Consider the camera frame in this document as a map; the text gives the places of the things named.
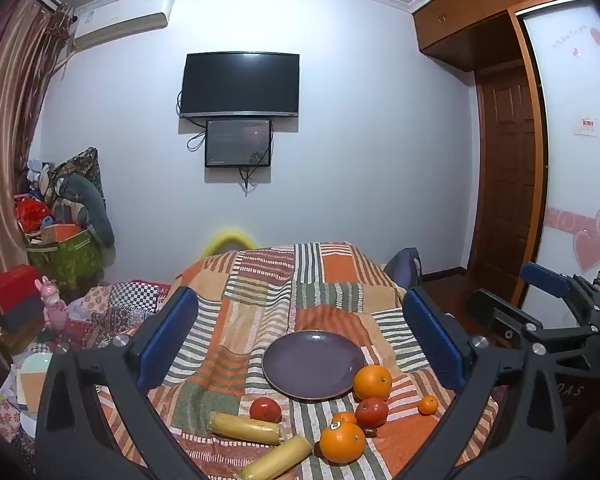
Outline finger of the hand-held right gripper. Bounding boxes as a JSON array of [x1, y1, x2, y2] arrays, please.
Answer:
[[467, 288, 600, 356], [520, 261, 600, 331]]

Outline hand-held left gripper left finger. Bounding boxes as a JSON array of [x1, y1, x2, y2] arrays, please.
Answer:
[[35, 285, 213, 480]]

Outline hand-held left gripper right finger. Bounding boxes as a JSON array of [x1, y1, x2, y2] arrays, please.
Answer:
[[395, 287, 569, 480]]

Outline red tomato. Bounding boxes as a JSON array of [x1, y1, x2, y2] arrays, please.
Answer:
[[250, 397, 283, 423], [355, 398, 390, 428]]

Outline yellow corn cob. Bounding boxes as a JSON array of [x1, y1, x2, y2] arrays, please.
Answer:
[[240, 435, 314, 480], [208, 412, 284, 445]]

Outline purple plate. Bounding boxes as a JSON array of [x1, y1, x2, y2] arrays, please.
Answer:
[[262, 330, 367, 402]]

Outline large orange with sticker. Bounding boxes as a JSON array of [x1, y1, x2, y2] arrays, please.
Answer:
[[320, 421, 367, 465]]

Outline black and white checkered cloth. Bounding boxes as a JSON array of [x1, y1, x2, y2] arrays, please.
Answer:
[[92, 280, 172, 315]]

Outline brown wooden door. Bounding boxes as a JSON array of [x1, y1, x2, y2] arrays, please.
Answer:
[[467, 10, 551, 311]]

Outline pink bunny toy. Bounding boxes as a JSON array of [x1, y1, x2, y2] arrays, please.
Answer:
[[35, 277, 71, 335]]

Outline white wardrobe with pink hearts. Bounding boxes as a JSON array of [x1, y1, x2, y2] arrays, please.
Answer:
[[522, 0, 600, 313]]

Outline green storage box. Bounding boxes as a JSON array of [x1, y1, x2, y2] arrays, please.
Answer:
[[26, 230, 104, 292]]

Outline striped patchwork blanket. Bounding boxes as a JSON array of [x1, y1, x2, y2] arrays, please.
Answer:
[[97, 242, 501, 480]]

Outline white round lid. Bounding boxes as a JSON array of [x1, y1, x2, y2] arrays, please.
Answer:
[[17, 352, 57, 413]]

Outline grey plush toy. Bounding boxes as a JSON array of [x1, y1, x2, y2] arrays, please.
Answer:
[[59, 174, 116, 249]]

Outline red box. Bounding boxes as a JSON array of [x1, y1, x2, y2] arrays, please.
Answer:
[[0, 266, 45, 333]]

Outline red bag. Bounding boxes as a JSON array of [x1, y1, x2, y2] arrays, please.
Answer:
[[15, 197, 52, 234]]

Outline dark patterned cushion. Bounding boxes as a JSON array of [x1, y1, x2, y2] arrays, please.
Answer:
[[54, 147, 107, 211]]

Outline striped brown curtain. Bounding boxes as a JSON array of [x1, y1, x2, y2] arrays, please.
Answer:
[[0, 0, 76, 376]]

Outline wooden overhead cabinet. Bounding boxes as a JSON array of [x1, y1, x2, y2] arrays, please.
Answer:
[[412, 0, 586, 72]]

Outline white air conditioner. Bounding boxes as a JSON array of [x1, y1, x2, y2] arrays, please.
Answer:
[[72, 0, 175, 50]]

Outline yellow ring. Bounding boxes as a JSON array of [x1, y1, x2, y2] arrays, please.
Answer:
[[201, 228, 259, 257]]

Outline small black wall monitor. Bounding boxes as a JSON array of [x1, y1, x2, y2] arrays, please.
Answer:
[[204, 118, 273, 168]]

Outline black wall television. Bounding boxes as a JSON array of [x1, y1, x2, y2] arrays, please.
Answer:
[[179, 51, 301, 119]]

